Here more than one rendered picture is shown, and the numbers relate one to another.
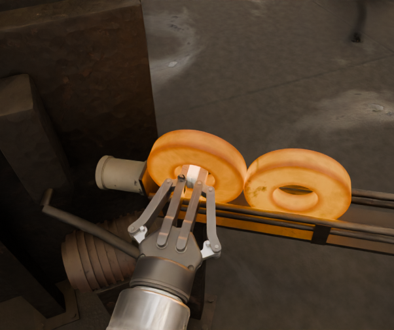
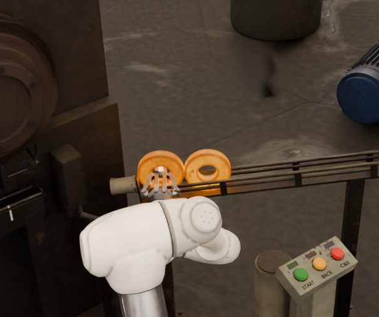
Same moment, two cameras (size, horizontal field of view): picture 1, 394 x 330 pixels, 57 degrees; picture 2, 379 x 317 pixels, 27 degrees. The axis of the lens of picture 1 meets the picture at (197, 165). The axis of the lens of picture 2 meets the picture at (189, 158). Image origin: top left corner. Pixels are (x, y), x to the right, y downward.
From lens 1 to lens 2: 2.08 m
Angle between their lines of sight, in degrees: 19
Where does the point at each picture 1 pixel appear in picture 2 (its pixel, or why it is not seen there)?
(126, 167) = (125, 179)
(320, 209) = (220, 176)
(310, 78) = (230, 138)
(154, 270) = (157, 195)
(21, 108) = (76, 156)
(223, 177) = (174, 169)
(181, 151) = (154, 160)
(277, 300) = (233, 302)
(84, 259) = not seen: hidden behind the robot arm
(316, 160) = (210, 151)
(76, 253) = not seen: hidden behind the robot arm
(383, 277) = not seen: hidden behind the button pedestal
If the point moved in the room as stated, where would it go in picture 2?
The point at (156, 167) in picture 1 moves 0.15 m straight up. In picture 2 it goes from (142, 173) to (138, 134)
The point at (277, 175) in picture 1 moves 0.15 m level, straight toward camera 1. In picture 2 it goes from (197, 161) to (192, 190)
